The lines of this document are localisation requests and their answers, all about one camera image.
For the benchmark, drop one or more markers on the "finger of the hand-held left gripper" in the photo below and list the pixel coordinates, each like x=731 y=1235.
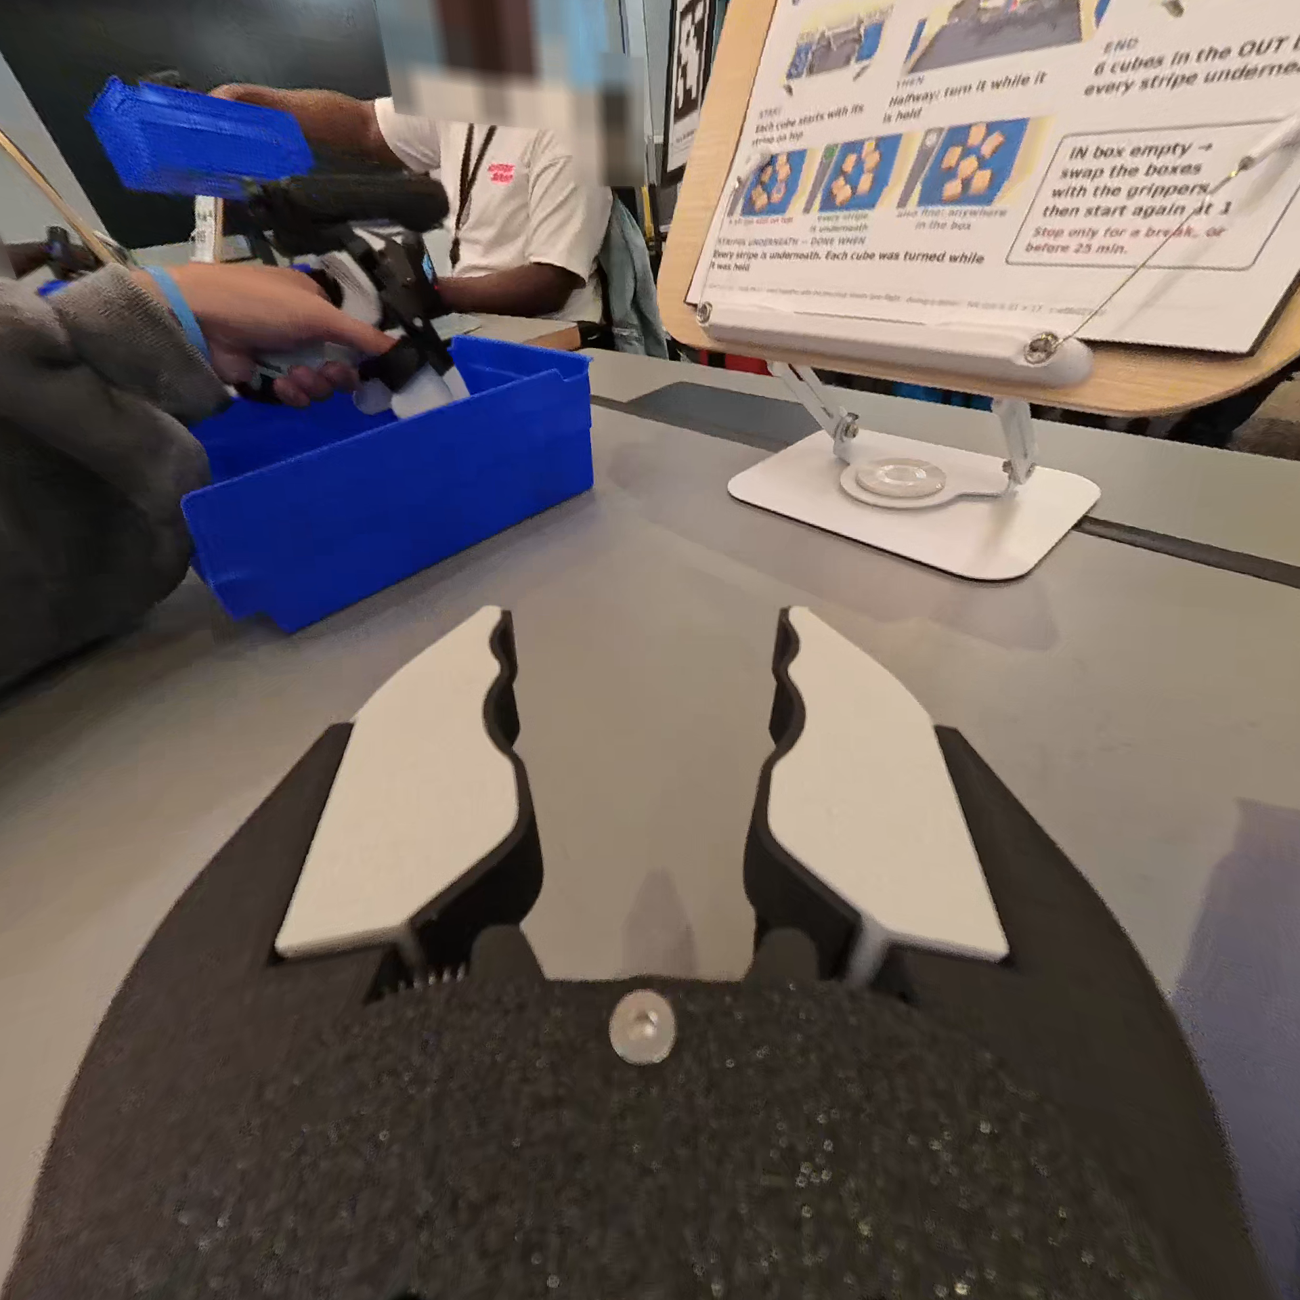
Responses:
x=373 y=398
x=433 y=394

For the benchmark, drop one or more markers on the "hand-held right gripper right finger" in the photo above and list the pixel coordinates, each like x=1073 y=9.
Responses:
x=874 y=812

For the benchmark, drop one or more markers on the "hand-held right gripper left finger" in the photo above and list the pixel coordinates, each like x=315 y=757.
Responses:
x=407 y=812

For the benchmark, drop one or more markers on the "blue plastic bin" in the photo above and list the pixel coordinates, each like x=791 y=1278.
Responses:
x=407 y=508
x=193 y=137

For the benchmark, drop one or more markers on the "person's left forearm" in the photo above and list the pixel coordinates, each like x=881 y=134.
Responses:
x=91 y=426

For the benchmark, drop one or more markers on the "grey desk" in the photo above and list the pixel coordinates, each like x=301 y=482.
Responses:
x=660 y=569

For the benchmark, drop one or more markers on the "person's left hand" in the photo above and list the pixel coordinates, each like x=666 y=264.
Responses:
x=265 y=325

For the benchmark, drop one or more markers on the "blue wristband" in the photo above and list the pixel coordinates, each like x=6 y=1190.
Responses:
x=183 y=310

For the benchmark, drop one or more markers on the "grey blue jacket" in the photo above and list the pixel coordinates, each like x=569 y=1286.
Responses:
x=636 y=284

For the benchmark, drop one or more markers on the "black and white tag poster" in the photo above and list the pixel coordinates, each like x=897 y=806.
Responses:
x=693 y=61

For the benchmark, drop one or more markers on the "printed instruction sheet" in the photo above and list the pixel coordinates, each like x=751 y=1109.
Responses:
x=915 y=203

